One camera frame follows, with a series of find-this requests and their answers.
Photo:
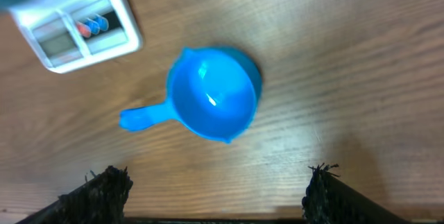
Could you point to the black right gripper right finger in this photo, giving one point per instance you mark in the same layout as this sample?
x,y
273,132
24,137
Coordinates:
x,y
328,200

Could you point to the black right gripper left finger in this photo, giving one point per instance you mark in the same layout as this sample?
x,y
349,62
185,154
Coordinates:
x,y
100,200

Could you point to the blue plastic measuring scoop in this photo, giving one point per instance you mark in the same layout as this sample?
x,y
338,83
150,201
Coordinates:
x,y
213,91

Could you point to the white digital kitchen scale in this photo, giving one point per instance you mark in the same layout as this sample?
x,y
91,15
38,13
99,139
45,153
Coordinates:
x,y
67,35

